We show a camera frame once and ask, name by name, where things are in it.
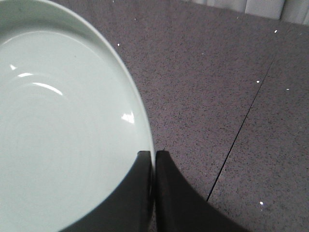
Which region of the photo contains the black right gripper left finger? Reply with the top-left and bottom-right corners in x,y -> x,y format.
62,151 -> 154,232

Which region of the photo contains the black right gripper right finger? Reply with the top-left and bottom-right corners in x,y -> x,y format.
155,150 -> 247,232

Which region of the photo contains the light green round plate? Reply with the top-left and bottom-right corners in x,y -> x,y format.
0,0 -> 154,232

